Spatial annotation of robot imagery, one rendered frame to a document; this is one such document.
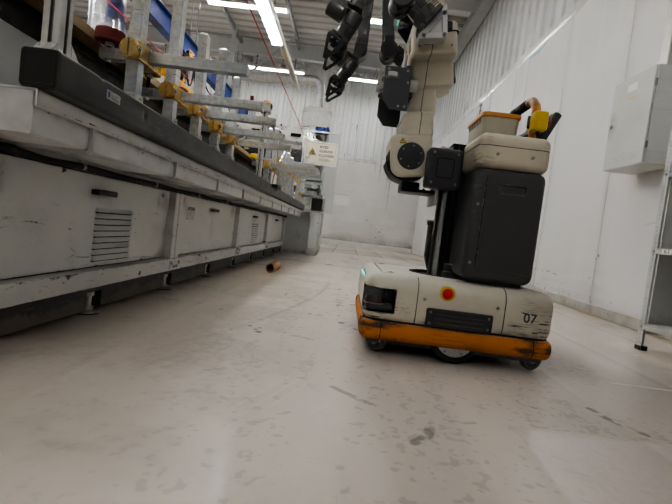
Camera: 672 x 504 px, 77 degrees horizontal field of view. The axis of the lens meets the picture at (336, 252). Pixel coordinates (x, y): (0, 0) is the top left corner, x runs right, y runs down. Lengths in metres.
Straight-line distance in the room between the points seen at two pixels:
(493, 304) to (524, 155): 0.52
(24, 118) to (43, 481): 0.69
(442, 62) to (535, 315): 1.00
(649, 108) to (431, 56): 1.84
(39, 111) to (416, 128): 1.19
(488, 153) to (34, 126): 1.29
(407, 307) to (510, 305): 0.35
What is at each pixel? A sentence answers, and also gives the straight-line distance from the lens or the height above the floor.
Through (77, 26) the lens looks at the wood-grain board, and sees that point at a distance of 1.49.
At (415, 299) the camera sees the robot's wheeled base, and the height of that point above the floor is 0.21.
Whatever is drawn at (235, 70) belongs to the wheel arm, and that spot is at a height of 0.83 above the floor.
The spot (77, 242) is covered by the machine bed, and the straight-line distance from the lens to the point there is 1.66.
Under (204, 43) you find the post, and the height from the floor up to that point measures 1.08.
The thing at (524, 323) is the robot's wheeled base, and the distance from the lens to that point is 1.60.
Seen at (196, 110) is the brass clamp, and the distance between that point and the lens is 1.83.
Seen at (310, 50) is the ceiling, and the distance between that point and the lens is 12.06.
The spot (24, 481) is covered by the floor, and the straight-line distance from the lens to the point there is 0.82.
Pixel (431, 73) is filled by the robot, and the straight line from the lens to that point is 1.81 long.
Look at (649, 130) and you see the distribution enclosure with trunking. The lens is 3.30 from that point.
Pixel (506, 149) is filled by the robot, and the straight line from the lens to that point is 1.60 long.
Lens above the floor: 0.41
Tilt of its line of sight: 3 degrees down
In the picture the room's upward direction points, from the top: 7 degrees clockwise
